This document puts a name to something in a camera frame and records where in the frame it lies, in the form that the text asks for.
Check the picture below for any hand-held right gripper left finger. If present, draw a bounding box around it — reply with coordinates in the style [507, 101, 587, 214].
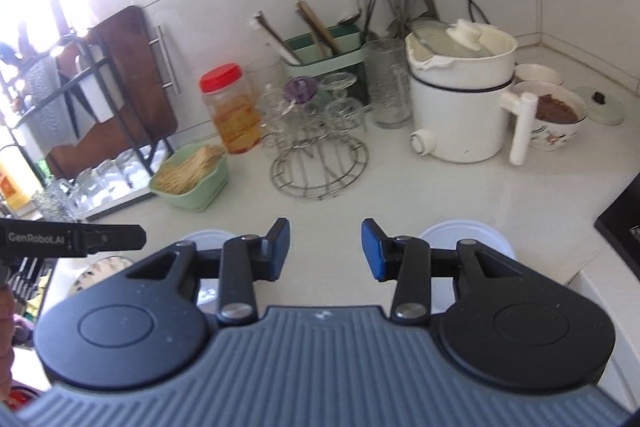
[125, 217, 292, 322]

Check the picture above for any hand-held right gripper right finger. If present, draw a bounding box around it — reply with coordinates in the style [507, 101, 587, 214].
[361, 217, 526, 322]

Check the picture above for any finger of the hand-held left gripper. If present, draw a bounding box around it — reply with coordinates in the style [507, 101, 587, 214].
[82, 224, 148, 256]

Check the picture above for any deer pattern plate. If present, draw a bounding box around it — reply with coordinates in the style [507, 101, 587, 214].
[69, 256, 135, 297]

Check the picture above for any row of clear glasses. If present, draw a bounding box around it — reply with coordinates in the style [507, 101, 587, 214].
[30, 148, 168, 222]

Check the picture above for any green plastic basket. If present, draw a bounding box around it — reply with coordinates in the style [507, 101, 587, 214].
[149, 143, 230, 212]

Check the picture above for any bundle of bamboo toothpicks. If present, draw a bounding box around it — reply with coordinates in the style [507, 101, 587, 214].
[155, 146, 225, 196]

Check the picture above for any clear drinking glass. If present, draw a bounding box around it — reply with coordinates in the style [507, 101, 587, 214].
[327, 97, 367, 138]
[320, 73, 358, 106]
[257, 84, 297, 148]

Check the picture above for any red lid plastic jar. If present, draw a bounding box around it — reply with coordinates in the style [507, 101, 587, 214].
[199, 63, 263, 155]

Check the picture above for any purple glass lid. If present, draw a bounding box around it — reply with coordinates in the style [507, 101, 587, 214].
[283, 77, 319, 110]

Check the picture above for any white electric pot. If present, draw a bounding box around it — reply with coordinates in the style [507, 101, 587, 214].
[405, 19, 538, 166]

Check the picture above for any tall ribbed clear glass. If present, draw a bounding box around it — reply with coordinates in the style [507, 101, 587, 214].
[365, 39, 414, 130]

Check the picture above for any brown wooden cutting board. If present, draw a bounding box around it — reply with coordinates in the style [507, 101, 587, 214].
[46, 5, 179, 180]

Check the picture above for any black metal dish rack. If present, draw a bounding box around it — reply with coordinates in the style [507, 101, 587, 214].
[0, 34, 176, 220]

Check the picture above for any tall plain clear glass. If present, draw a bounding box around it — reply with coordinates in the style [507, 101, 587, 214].
[244, 57, 286, 108]

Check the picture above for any green chopstick holder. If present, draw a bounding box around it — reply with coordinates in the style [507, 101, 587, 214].
[284, 24, 372, 108]

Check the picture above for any glass pot lid white knob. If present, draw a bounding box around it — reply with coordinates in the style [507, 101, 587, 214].
[409, 18, 501, 58]

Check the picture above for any patterned bowl with brown food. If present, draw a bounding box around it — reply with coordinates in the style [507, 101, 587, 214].
[512, 81, 589, 152]

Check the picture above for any bundle of chopsticks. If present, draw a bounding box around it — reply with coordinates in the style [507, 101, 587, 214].
[249, 0, 343, 65]

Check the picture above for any plain white ceramic bowl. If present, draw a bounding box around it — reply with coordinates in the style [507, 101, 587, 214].
[515, 63, 565, 88]

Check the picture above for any black induction cooker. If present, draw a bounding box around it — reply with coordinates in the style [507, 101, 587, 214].
[594, 187, 640, 269]

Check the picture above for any pale green lid dark knob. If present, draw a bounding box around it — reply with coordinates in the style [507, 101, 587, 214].
[570, 86, 627, 126]

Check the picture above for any wire glass rack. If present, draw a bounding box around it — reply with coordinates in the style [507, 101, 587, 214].
[270, 107, 370, 199]

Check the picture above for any metal bar handle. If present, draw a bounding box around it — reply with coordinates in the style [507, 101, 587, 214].
[154, 25, 181, 96]

